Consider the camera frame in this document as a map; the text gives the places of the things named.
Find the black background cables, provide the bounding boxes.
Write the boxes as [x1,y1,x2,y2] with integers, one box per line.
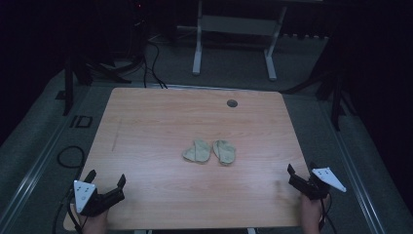
[141,38,169,90]

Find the black metal stand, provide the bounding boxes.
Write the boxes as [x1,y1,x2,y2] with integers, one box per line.
[62,55,132,117]
[282,64,358,132]

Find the black looped floor cable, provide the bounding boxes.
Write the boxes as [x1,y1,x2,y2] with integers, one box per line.
[52,145,87,234]

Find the metal floor rail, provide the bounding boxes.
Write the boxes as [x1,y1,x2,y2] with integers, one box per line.
[0,106,71,234]
[324,100,388,234]

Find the person's left hand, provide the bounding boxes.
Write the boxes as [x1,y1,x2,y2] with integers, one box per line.
[82,210,110,234]

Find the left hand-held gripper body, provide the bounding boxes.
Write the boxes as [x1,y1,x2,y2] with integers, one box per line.
[73,179,127,218]

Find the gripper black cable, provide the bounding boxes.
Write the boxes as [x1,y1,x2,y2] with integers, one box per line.
[319,196,339,234]
[65,189,86,234]

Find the dark equipment rack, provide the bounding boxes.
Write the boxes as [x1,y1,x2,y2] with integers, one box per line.
[128,0,151,66]

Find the person's right hand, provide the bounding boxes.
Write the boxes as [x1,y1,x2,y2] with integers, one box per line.
[299,193,332,234]

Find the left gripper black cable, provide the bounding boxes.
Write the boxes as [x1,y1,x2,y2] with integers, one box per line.
[65,189,86,234]

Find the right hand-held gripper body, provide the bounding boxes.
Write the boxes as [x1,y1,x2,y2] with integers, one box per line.
[288,167,348,201]

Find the white desk frame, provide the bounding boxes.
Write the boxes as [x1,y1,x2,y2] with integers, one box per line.
[176,0,325,82]

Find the beige sock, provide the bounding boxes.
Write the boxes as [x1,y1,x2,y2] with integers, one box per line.
[212,139,237,166]
[182,138,212,165]

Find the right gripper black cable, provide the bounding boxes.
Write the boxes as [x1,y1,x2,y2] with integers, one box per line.
[319,196,339,234]

